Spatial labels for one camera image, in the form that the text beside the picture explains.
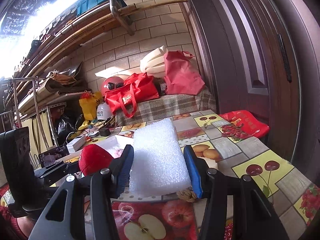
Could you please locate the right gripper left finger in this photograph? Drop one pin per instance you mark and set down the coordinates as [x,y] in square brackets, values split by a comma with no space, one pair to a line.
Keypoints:
[106,184]

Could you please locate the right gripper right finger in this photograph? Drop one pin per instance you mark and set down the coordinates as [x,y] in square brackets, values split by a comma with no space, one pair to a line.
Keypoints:
[212,185]

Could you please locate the beige knotted rope ball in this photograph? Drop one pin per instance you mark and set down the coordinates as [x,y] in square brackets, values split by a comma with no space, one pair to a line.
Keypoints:
[187,195]

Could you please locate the red plush toy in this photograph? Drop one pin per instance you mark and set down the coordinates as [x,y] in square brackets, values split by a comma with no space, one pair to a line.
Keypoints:
[93,158]

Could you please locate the pink plush toy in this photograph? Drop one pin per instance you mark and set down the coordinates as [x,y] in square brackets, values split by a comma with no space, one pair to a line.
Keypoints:
[115,152]

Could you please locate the white bubble foam sheet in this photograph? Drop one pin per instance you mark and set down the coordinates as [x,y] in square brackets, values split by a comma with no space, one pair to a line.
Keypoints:
[158,166]

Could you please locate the pale yellow sponge piece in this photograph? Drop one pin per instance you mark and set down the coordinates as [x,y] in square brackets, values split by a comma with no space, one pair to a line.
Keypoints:
[210,162]

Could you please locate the white cardboard box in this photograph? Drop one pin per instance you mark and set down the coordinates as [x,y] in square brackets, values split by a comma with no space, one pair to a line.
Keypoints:
[105,143]

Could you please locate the white small box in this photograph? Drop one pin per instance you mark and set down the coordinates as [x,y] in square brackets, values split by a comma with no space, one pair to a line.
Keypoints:
[76,144]

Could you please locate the black charger adapter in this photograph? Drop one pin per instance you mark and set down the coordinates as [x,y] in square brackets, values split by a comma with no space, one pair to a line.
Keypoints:
[104,132]

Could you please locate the red plastic bag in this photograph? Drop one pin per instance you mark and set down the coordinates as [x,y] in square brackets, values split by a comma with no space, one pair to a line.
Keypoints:
[245,120]

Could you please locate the white helmet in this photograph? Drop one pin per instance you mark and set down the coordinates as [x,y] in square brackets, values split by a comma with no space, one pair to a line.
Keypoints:
[104,111]

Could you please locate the yellow plastic bag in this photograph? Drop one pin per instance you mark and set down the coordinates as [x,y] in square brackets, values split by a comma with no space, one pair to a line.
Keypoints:
[89,102]

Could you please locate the plaid covered bench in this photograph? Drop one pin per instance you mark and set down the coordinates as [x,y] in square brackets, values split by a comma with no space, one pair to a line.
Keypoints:
[167,106]

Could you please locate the fruit pattern tablecloth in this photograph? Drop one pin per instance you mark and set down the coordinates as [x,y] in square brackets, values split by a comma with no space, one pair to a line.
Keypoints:
[273,199]

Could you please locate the metal storage rack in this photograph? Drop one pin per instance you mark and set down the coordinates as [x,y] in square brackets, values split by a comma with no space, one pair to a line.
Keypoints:
[48,106]

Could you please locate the red helmet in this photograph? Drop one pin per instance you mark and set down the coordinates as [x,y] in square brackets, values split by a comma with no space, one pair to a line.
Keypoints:
[111,83]

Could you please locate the red tote bag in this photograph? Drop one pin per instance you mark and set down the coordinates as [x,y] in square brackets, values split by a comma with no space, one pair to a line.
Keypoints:
[137,88]

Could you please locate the pinkish red paper bag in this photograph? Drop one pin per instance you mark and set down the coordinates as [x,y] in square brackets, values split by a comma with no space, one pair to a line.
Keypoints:
[180,76]

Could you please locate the cream foam cushions stack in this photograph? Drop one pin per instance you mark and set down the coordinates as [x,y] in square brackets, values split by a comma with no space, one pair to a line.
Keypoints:
[153,62]

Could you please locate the brown wooden door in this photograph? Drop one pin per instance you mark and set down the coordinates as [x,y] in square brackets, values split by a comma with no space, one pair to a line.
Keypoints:
[263,56]

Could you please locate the blue plastic crate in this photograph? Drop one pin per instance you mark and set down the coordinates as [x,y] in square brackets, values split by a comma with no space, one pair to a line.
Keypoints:
[85,5]

